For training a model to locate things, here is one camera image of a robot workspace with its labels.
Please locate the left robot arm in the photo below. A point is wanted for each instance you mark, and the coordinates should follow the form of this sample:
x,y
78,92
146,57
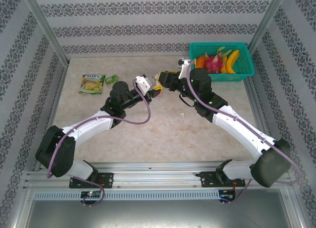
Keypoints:
x,y
86,126

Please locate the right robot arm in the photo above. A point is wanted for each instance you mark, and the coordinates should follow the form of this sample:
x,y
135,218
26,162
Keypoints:
x,y
237,129

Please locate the small green candy packet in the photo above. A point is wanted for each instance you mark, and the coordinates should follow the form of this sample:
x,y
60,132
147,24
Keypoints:
x,y
111,79

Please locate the orange toy fruit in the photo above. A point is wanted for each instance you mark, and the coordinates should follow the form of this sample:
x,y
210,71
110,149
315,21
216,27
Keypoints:
x,y
200,61

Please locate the pink toy dragon fruit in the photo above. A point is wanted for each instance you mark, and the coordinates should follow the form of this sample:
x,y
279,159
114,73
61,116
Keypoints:
x,y
212,64

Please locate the green yellow candy bag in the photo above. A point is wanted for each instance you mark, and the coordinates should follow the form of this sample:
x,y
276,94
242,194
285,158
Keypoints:
x,y
91,85

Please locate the teal plastic basket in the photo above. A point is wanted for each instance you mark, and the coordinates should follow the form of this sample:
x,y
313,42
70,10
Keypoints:
x,y
234,77

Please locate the yellow toy banana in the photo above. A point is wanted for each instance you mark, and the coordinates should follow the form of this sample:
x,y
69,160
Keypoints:
x,y
230,62

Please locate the yellow-green toy fruit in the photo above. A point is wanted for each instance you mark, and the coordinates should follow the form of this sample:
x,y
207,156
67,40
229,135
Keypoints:
x,y
223,50

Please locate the grey metal sheet panel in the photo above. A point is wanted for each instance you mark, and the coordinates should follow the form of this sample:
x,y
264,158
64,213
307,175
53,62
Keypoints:
x,y
158,215

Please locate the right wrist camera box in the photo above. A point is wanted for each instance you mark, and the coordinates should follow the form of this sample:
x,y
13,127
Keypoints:
x,y
184,68

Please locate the left aluminium side rail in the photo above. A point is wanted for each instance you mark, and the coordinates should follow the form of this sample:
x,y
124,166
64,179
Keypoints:
x,y
56,102

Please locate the aluminium side rail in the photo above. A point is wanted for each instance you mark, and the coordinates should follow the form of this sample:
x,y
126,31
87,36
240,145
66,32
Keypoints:
x,y
258,114
56,102

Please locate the right aluminium side rail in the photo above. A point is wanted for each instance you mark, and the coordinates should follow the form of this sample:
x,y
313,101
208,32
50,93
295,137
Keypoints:
x,y
258,114

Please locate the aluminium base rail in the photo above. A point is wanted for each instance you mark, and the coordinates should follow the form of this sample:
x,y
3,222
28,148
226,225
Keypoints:
x,y
158,176

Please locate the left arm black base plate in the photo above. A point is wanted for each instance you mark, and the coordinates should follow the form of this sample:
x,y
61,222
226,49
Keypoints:
x,y
106,179

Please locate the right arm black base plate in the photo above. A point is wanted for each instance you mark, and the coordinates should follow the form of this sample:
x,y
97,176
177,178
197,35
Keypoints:
x,y
209,179

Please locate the right aluminium frame post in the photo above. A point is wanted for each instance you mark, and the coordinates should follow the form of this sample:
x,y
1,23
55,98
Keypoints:
x,y
269,18

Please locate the aluminium frame post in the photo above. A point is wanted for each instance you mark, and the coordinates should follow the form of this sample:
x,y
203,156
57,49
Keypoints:
x,y
42,23
269,18

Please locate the left aluminium frame post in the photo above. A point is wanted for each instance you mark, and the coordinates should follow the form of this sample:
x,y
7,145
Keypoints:
x,y
42,23

